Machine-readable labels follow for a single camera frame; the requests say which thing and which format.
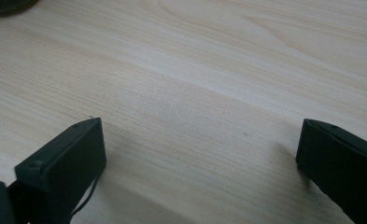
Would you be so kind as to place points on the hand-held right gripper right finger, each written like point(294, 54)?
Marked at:
point(343, 165)

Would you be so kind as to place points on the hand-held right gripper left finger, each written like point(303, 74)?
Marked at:
point(66, 168)

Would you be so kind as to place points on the dark round object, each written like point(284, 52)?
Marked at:
point(3, 5)

